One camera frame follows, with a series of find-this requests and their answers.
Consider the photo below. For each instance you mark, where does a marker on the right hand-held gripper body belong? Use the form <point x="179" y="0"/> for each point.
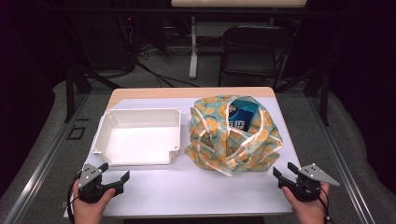
<point x="308" y="186"/>

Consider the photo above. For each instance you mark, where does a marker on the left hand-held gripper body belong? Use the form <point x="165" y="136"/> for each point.
<point x="90" y="183"/>

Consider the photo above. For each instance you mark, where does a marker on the white plastic box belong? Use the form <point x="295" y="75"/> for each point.
<point x="140" y="143"/>

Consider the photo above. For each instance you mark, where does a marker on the blue snack pouch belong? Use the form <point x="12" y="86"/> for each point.
<point x="246" y="115"/>

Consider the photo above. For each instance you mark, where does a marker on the orange-print fabric bag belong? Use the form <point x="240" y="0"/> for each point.
<point x="218" y="146"/>

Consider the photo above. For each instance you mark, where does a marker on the person's right hand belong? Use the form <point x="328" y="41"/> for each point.
<point x="308" y="213"/>

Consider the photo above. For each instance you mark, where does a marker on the person's left hand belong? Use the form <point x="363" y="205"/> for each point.
<point x="90" y="210"/>

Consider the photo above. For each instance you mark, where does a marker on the black metal stand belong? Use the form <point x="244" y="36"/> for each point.
<point x="70" y="93"/>
<point x="324" y="99"/>

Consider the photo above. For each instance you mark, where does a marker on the black folding chair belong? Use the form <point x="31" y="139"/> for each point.
<point x="249" y="62"/>

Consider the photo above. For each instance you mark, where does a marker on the dark equipment rack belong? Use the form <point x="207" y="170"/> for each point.
<point x="102" y="43"/>

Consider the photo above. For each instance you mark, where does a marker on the white desk leg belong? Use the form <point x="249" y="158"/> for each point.
<point x="193" y="56"/>

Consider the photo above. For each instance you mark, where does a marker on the black crossbar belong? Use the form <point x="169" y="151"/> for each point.
<point x="124" y="11"/>

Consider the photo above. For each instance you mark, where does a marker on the grey desk panel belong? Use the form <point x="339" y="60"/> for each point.
<point x="214" y="29"/>

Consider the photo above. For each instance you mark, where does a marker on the aluminium rail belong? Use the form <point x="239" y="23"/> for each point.
<point x="341" y="161"/>
<point x="43" y="168"/>

